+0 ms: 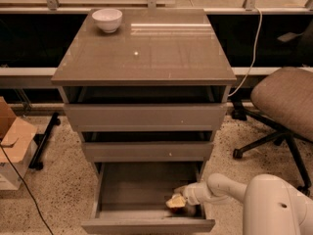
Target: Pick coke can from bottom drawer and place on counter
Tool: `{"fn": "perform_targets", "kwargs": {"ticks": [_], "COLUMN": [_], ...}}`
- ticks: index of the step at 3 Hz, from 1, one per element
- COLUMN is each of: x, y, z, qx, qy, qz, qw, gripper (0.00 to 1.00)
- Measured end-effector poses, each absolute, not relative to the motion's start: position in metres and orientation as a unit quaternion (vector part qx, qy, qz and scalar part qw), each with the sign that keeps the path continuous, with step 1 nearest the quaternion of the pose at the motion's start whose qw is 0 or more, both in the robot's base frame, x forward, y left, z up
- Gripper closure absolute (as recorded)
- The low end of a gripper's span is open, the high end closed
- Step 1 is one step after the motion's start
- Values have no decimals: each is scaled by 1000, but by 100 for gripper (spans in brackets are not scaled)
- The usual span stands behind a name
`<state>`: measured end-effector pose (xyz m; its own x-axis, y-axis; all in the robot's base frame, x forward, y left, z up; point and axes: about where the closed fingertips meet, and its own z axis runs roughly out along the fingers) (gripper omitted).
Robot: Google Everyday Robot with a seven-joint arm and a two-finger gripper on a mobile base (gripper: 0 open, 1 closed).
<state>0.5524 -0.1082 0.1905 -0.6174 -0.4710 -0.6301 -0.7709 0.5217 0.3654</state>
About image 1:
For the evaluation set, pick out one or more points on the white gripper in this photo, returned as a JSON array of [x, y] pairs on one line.
[[192, 194]]

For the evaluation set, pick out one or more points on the red coke can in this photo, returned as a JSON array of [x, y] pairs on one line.
[[190, 210]]

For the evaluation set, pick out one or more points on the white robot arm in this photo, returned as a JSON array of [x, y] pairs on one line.
[[271, 205]]

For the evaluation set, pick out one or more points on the grey middle drawer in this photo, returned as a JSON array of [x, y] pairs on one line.
[[147, 151]]

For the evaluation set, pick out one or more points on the grey open bottom drawer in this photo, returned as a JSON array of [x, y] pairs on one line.
[[130, 199]]

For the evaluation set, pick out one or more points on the grey top drawer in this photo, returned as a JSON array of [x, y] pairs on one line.
[[115, 118]]

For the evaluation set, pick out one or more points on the grey drawer cabinet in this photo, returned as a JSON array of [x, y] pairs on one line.
[[156, 57]]

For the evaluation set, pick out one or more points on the brown office chair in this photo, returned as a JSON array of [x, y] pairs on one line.
[[285, 100]]

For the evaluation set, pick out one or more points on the black caster leg stand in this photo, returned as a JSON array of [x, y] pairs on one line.
[[41, 141]]

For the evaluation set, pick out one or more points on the cardboard box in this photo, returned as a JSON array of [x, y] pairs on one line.
[[18, 147]]

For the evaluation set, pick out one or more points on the white ceramic bowl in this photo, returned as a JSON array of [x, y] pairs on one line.
[[107, 20]]

